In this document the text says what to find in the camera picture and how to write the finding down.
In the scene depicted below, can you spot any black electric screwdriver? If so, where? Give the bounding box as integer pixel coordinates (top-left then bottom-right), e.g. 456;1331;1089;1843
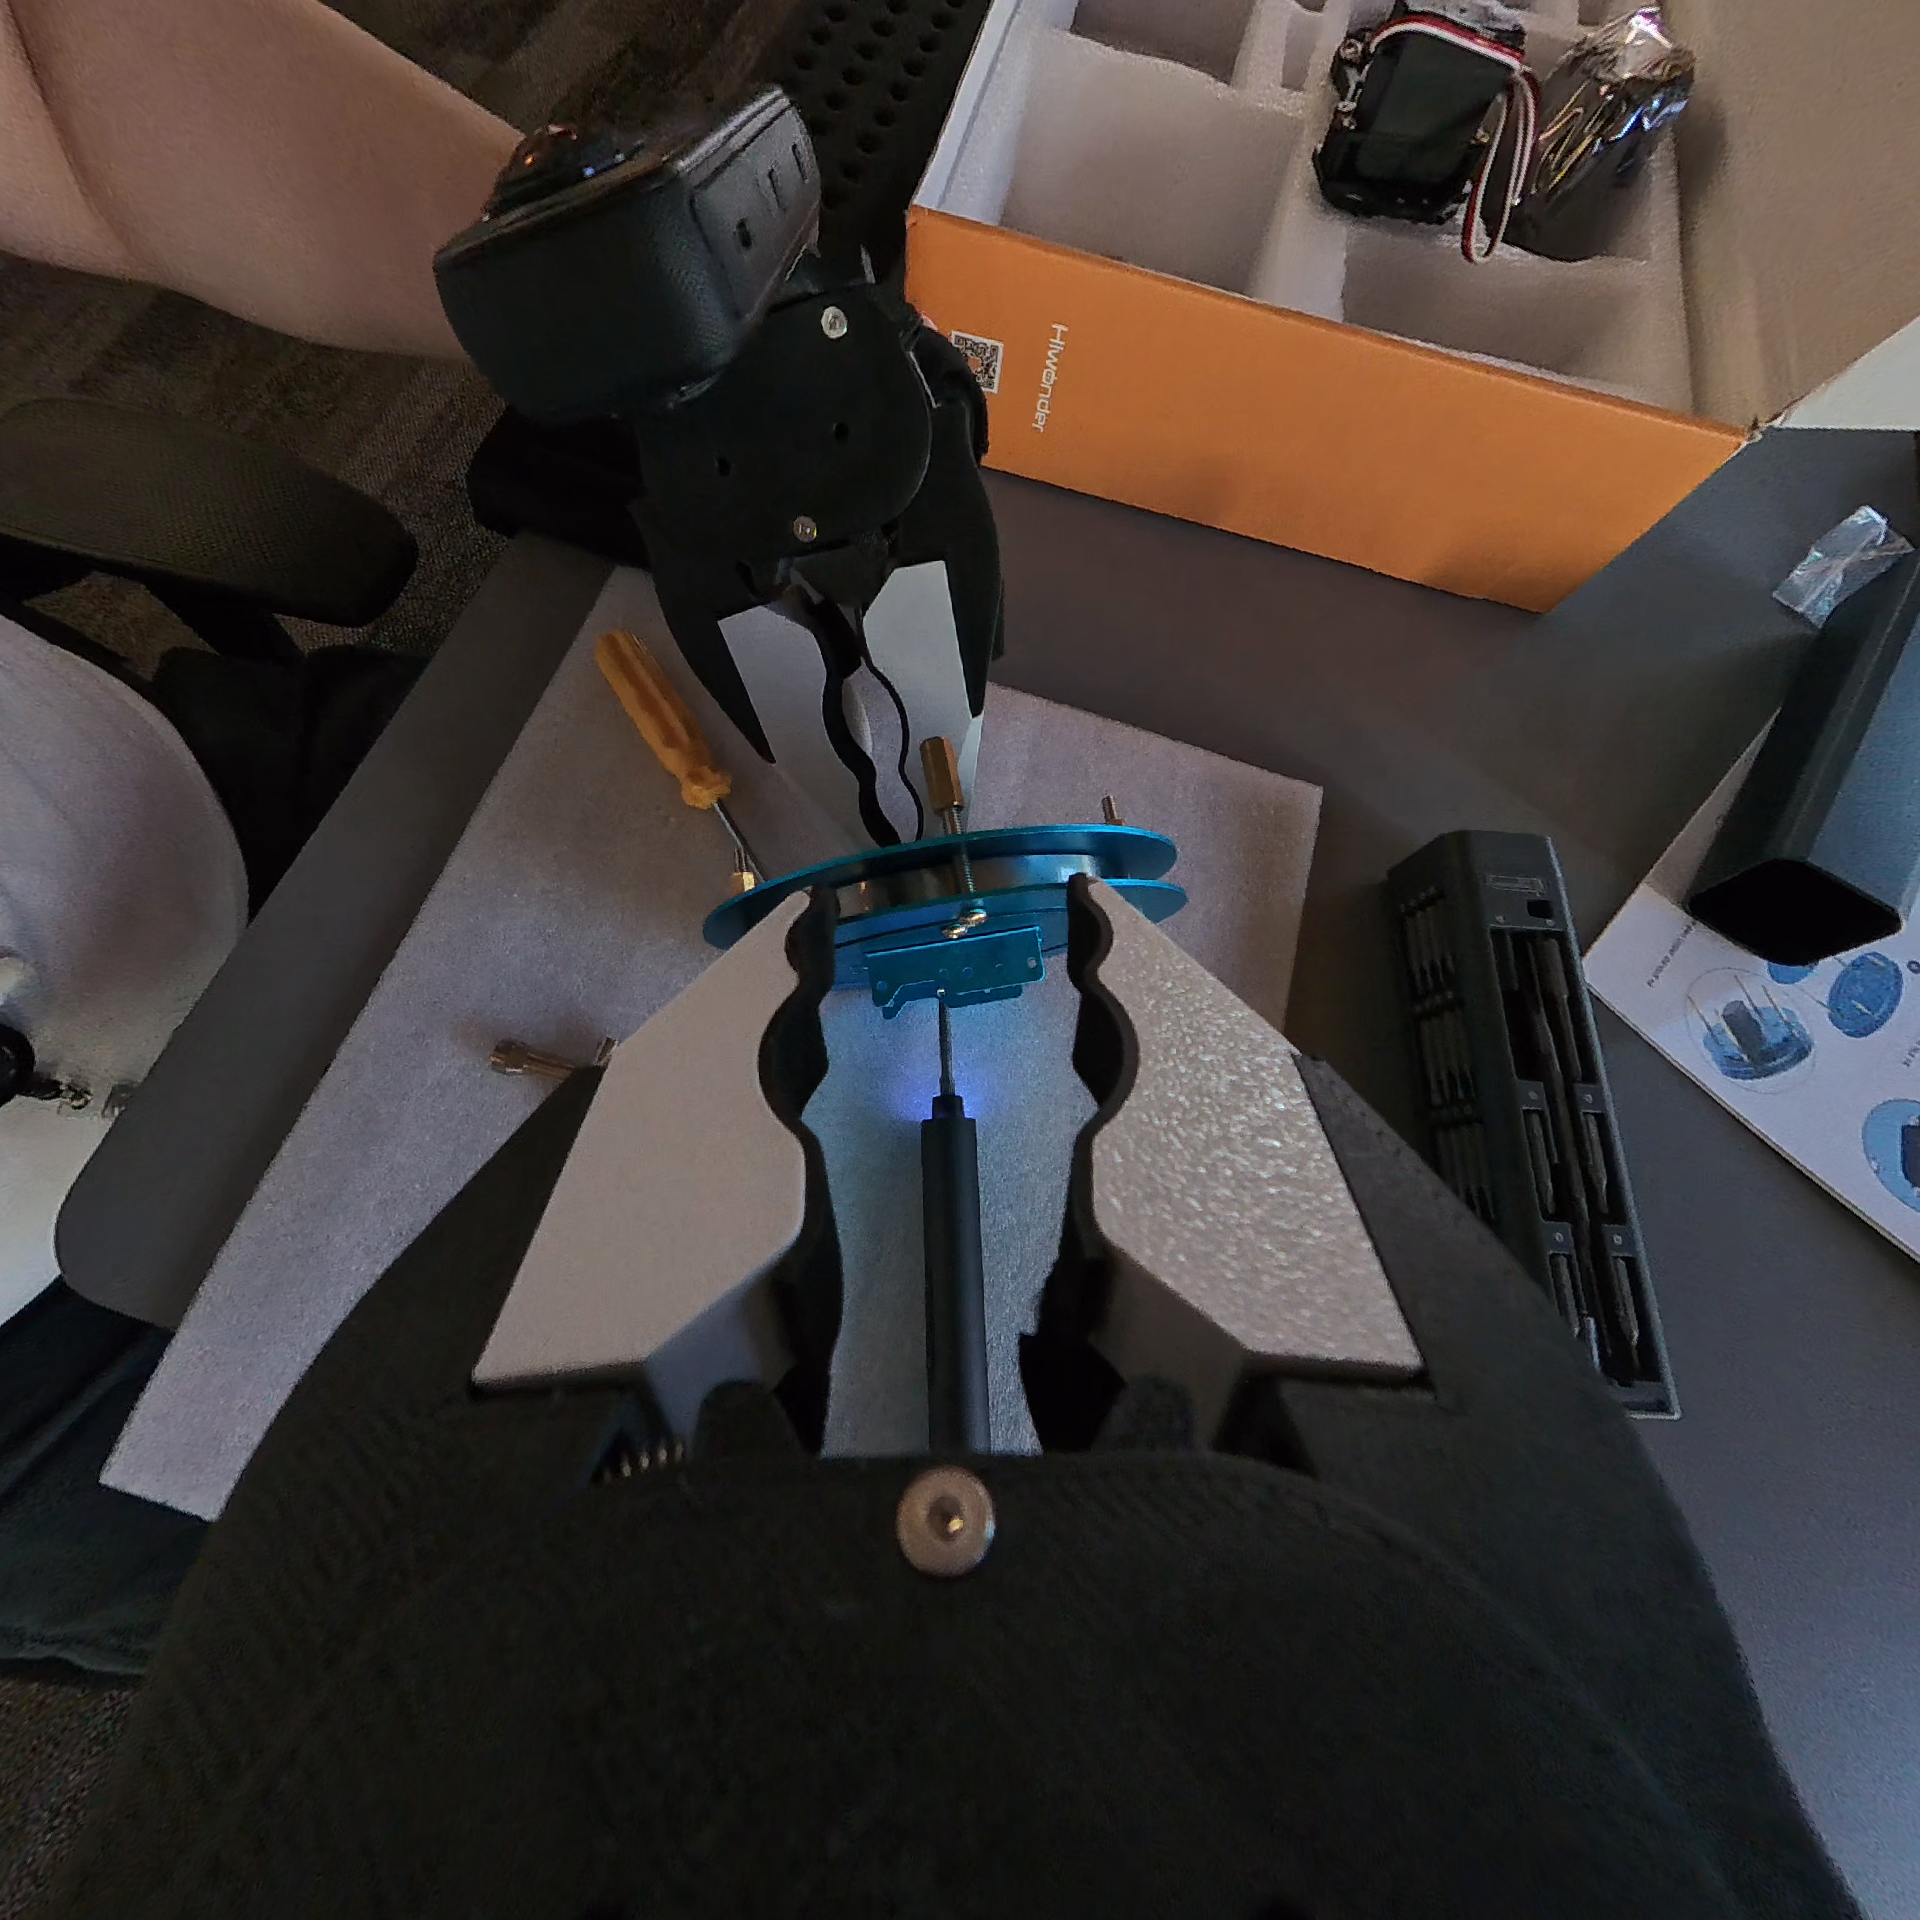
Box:
913;996;991;1451

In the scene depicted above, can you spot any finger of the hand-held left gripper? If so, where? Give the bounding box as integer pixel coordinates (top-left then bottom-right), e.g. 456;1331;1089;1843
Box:
853;557;997;844
717;596;892;844

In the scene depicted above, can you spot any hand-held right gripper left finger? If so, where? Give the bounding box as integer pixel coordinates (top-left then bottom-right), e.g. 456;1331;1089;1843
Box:
472;882;842;1455

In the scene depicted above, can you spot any black lanyard clip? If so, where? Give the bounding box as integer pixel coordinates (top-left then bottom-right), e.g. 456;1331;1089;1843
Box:
0;953;142;1120

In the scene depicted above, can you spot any yellow handled screwdriver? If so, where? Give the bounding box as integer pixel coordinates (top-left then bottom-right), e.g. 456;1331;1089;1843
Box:
590;630;758;895

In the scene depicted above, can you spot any black servo motor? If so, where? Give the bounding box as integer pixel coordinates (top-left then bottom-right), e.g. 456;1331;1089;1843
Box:
1311;0;1546;260

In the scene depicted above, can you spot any orange cardboard box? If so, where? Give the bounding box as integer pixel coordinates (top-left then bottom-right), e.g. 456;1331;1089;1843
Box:
905;0;1920;614

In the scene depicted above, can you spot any black screwdriver bit case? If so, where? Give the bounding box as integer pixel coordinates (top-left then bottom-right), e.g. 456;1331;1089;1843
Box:
1385;830;1680;1421

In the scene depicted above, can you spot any dark grey rectangular sleeve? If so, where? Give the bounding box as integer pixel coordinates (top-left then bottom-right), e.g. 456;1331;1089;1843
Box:
1680;562;1920;968

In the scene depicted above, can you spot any silver foil bag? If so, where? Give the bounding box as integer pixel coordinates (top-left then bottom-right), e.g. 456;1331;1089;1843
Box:
1505;5;1700;260

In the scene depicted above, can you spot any person's white shirt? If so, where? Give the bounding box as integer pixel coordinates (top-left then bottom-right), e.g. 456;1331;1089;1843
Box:
0;610;251;1325

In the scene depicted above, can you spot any person's left forearm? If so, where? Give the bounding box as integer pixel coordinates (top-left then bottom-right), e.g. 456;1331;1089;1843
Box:
0;0;639;365

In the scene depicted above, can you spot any blue round turntable base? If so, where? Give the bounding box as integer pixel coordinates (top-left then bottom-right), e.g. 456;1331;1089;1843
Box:
702;735;1187;1028

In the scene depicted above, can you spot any white foam box insert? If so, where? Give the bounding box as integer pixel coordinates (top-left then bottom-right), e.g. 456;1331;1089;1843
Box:
997;0;1711;399

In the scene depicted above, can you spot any black chair armrest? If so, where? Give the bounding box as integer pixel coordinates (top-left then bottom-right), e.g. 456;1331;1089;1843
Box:
0;399;420;661

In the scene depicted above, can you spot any white foam sheet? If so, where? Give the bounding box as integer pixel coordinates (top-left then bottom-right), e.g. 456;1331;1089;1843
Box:
99;682;1324;1523

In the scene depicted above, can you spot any blue printed instruction sheet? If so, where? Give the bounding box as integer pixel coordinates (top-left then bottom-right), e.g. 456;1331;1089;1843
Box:
1581;879;1920;1261

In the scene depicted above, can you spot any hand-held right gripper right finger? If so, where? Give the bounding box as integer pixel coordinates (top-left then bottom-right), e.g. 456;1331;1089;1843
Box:
1014;876;1430;1454

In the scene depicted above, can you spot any grey desk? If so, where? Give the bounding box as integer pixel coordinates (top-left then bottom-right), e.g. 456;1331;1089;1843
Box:
55;426;1920;1920

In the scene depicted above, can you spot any small clear plastic bag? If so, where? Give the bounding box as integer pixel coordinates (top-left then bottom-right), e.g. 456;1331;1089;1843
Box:
1771;507;1918;625

